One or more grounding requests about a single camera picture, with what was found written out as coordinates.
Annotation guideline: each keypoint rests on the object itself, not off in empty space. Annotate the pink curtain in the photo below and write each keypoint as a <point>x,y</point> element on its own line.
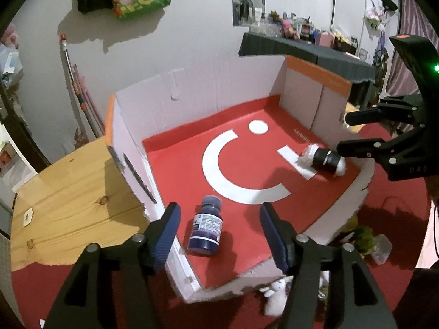
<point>415,63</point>

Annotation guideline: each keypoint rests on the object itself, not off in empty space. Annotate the dark cloth side table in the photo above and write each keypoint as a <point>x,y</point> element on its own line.
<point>335,61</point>

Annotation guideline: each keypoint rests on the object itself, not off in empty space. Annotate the small tag on table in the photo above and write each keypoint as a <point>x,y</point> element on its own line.
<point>27,217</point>

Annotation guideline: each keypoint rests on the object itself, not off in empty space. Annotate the red knitted table cloth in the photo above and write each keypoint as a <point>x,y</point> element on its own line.
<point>83,198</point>

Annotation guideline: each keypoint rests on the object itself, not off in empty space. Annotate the green scrunchie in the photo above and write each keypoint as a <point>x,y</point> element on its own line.
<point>361,238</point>

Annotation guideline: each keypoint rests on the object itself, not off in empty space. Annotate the dark blue ink bottle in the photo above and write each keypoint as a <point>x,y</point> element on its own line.
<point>206,227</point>

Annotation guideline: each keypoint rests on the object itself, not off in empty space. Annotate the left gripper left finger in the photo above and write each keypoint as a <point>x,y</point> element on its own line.
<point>154,244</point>

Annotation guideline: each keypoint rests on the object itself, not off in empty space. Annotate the white wardrobe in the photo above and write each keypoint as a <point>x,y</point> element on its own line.
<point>349,16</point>

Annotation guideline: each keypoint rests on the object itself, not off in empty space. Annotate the clear plastic small box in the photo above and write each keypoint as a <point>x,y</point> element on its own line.
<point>381,249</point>

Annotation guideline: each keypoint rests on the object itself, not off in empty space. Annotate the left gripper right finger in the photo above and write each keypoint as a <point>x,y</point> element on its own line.
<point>287,251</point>

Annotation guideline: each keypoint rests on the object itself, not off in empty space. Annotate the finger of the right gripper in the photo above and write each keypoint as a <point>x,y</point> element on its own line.
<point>405,109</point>
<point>370,149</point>

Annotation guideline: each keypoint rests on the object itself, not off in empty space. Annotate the orange cardboard box tray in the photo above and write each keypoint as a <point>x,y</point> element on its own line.
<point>235,128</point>

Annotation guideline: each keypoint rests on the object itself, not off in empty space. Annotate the mop handle pole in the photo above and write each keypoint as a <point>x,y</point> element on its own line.
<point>75,82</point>

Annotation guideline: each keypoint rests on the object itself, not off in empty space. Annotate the white black socks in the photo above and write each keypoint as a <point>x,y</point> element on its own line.
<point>323,159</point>

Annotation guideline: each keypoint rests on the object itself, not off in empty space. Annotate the pink plush toy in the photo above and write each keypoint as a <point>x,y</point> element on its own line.
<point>10,36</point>

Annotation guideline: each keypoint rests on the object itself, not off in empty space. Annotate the white fluffy bunny hair clip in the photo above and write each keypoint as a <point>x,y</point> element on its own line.
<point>276,295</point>

